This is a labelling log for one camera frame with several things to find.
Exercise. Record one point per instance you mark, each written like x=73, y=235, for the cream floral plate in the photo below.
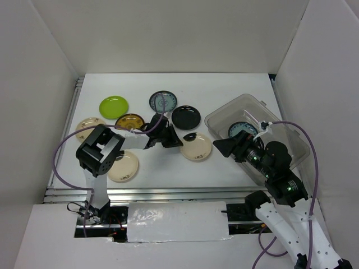
x=88, y=122

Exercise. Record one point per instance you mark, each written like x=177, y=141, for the aluminium side rail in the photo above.
x=66, y=130
x=272, y=78

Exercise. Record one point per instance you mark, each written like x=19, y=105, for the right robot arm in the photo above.
x=286, y=208

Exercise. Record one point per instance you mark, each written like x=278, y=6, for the cream plate black patch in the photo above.
x=125, y=168
x=196, y=146

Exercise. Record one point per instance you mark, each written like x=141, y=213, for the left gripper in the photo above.
x=174, y=141

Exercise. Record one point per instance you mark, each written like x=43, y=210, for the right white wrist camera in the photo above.
x=264, y=128

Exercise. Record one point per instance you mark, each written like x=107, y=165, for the blue patterned plate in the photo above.
x=237, y=127
x=163, y=102

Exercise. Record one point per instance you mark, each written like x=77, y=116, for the yellow brown patterned plate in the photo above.
x=130, y=121

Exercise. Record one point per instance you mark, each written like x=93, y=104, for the left aluminium side rail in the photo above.
x=66, y=130

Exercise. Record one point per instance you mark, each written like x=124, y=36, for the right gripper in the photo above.
x=243, y=140

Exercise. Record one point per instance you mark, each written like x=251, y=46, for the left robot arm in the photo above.
x=104, y=146

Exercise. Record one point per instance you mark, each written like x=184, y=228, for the aluminium front rail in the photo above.
x=128, y=195

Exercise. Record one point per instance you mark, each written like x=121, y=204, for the right aluminium side rail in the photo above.
x=272, y=78

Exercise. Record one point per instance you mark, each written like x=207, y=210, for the white foil cover panel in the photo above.
x=177, y=222

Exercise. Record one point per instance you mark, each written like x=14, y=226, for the lime green plate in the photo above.
x=113, y=107

